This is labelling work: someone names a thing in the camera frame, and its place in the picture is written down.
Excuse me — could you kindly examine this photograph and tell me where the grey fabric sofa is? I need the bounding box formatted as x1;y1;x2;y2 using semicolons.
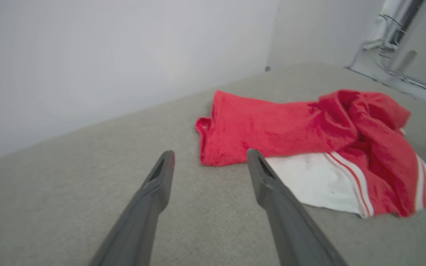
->
0;63;426;266

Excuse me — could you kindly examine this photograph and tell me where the red and white garment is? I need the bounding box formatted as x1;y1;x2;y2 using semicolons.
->
195;89;426;218

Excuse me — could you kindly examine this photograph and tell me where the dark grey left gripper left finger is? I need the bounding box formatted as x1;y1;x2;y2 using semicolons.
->
89;150;176;266

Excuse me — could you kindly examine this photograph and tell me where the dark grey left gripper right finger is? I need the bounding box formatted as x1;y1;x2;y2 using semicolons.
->
247;149;347;266

